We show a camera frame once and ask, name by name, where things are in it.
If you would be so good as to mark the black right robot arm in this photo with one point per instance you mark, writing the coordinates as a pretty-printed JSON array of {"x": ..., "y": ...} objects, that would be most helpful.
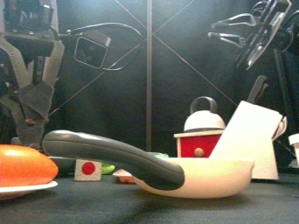
[{"x": 289, "y": 38}]

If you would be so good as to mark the orange toy squash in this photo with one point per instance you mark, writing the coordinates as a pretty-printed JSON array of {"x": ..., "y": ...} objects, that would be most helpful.
[{"x": 22, "y": 166}]

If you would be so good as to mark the white plate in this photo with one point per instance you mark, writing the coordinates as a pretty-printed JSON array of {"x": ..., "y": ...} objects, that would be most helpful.
[{"x": 22, "y": 190}]

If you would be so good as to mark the white cube red dot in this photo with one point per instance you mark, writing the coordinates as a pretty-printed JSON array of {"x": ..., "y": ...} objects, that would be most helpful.
[{"x": 86, "y": 169}]

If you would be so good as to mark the green toy starfruit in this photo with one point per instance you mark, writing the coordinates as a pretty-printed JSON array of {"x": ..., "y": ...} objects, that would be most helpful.
[{"x": 106, "y": 168}]

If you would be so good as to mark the white knife block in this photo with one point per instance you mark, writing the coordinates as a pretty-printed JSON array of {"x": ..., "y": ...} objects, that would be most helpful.
[{"x": 248, "y": 131}]

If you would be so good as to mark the white toy cup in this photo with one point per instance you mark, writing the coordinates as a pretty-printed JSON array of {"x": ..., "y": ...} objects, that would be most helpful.
[{"x": 293, "y": 143}]

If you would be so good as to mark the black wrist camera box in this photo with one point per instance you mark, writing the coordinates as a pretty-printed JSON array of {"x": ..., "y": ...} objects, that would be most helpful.
[{"x": 89, "y": 51}]

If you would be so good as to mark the metal frame pole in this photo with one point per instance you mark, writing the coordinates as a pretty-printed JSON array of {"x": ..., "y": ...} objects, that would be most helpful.
[{"x": 148, "y": 87}]

